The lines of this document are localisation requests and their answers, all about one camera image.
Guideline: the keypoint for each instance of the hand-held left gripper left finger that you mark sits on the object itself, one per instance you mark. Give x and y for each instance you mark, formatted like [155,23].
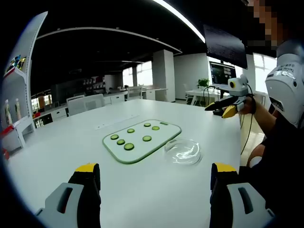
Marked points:
[88,190]

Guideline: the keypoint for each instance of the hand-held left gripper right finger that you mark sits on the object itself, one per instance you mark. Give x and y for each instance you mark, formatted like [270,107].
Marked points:
[223,190]

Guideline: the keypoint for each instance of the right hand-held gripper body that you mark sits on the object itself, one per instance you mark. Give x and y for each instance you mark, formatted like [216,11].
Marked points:
[238,89]

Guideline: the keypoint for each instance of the clear glass petri dish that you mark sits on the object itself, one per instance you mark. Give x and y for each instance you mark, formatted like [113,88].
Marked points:
[190,161]

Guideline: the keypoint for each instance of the clear glass bowl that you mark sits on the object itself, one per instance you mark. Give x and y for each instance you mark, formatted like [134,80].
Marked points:
[183,146]

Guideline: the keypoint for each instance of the group of cucumber slices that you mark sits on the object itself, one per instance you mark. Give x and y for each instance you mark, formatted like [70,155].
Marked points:
[129,146]

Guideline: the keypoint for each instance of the person's right hand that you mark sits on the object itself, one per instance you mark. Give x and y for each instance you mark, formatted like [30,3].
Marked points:
[249,105]

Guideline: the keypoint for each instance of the lit computer monitor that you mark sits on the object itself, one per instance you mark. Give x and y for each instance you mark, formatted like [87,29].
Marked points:
[222,73]

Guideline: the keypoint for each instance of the white office desk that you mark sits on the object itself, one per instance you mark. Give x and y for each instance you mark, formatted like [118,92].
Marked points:
[197,93]

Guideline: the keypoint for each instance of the green potted plant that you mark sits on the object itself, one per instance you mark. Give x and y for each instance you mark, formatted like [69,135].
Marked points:
[203,83]

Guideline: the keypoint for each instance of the large dark hanging screen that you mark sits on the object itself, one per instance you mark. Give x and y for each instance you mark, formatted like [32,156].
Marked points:
[225,47]

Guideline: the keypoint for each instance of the white chest-worn device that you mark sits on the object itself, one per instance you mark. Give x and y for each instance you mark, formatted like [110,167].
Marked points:
[285,95]

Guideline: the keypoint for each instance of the white green-rimmed cutting board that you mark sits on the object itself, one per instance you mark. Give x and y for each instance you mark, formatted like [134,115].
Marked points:
[142,150]

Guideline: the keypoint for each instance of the person's dark clothed body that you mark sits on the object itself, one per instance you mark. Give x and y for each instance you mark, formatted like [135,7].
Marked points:
[285,154]

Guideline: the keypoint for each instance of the low white cabinet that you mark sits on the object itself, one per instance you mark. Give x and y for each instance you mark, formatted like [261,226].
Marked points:
[57,114]

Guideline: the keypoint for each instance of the white mesh office chair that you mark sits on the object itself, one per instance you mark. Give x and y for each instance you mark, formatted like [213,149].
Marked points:
[85,103]

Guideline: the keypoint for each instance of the long ceiling light strip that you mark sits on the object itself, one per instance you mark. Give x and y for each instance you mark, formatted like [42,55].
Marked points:
[183,20]

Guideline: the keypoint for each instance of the row of drink bottles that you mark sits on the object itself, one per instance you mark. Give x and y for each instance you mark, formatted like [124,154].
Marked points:
[8,111]

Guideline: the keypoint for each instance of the white display shelf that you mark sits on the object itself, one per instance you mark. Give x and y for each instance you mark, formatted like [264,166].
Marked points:
[21,90]

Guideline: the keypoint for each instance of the pile of snack packets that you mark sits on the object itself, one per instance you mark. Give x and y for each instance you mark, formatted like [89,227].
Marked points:
[15,63]

